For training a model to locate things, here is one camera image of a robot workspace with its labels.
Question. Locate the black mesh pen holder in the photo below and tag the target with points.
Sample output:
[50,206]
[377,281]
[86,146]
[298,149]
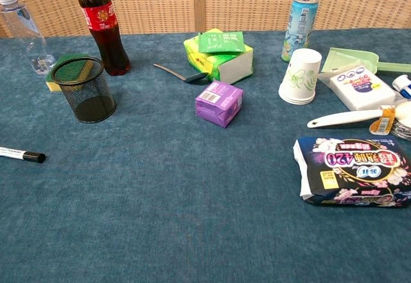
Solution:
[88,97]

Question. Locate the white paper cup stack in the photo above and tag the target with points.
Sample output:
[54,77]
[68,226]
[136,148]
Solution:
[300,77]

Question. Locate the black metal spoon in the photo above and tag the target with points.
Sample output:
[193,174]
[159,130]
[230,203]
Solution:
[183,76]

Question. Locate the woven rattan screen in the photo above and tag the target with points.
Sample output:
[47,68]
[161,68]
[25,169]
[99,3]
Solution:
[224,0]

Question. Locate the yellow barcode tag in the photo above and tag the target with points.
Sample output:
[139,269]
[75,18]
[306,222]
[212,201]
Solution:
[383,121]

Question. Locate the cola bottle red label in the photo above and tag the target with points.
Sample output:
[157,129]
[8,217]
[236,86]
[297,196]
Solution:
[106,36]

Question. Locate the green flat sachet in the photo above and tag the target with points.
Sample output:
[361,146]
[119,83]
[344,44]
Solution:
[221,42]

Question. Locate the dark sanitary pad pack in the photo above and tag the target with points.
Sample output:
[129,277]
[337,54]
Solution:
[353,170]

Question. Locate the light green plastic dustpan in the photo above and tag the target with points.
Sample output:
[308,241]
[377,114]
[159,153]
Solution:
[350,59]

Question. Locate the black marker pen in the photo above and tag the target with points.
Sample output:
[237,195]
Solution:
[25,155]

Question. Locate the blue tablecloth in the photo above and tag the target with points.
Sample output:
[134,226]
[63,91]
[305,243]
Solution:
[167,183]

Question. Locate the purple small box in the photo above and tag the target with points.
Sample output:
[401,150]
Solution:
[218,103]

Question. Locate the white wipes pack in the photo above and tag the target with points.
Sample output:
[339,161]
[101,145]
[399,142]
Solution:
[363,87]

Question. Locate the light blue drink can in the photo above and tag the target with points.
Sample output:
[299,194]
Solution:
[298,29]

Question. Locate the green yellow scrub sponge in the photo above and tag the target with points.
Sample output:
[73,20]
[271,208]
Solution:
[61,62]

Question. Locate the clear plastic water bottle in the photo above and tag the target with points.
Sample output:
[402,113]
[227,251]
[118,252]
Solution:
[30,36]

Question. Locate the white blue tube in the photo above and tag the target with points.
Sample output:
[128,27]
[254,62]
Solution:
[403,84]

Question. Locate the green yellow tissue pack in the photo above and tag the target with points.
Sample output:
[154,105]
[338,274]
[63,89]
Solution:
[224,63]

